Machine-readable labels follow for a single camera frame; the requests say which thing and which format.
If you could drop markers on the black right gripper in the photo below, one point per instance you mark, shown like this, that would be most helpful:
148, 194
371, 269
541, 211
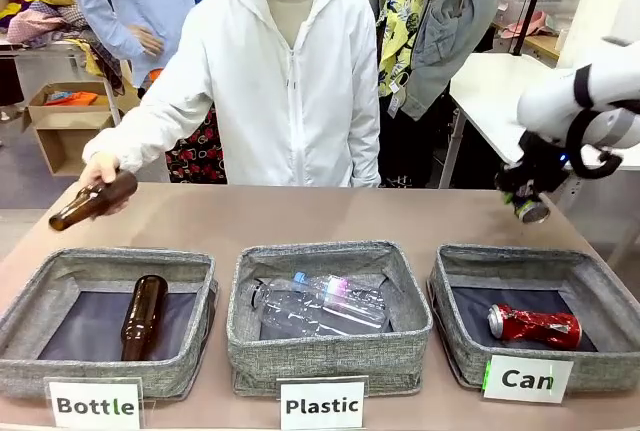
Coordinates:
537, 166

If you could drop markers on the crushed green silver can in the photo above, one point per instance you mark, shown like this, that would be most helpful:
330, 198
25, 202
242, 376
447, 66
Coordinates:
534, 212

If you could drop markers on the crushed red can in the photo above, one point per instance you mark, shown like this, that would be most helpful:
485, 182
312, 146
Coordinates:
540, 326

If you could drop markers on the clear plastic bottle blue cap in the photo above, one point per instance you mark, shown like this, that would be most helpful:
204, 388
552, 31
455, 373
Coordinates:
340, 288

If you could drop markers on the brown glass bottle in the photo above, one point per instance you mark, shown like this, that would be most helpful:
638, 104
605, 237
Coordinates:
142, 316
85, 208

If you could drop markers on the white sleeved left forearm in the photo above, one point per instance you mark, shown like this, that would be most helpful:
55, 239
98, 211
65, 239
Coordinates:
365, 151

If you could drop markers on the white sleeved right forearm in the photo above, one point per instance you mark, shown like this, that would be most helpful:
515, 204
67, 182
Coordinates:
145, 126

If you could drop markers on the white sign reading Can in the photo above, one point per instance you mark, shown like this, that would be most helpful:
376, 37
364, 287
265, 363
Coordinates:
527, 378

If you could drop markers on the grey fabric basket can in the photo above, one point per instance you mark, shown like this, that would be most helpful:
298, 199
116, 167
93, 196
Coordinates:
605, 366

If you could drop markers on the grey fabric basket plastic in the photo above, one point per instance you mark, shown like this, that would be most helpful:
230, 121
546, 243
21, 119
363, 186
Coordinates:
325, 361

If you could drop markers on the grey fabric basket bottle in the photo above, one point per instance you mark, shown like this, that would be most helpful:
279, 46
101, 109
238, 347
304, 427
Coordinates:
150, 376

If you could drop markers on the white background table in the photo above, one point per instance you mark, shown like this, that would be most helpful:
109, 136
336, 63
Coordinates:
490, 101

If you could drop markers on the pink cloth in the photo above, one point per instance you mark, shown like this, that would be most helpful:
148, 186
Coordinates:
530, 25

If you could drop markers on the black stand pole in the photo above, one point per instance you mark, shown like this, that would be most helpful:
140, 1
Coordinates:
532, 1

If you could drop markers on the person in white jacket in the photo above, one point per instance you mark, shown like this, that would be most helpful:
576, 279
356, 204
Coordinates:
280, 91

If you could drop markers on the white sign reading Plastic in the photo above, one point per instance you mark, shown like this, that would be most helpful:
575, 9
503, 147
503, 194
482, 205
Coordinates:
322, 405

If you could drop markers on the brown cardboard box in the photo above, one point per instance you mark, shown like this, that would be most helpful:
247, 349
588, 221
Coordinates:
65, 136

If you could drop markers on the orange cloth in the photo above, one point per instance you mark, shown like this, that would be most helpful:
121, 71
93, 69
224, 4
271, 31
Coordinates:
70, 98

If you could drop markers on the white sign reading Bottle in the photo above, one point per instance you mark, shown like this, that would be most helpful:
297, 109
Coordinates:
95, 405

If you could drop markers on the pile of colourful clothes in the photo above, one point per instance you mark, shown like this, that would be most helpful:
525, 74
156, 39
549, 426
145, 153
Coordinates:
40, 6

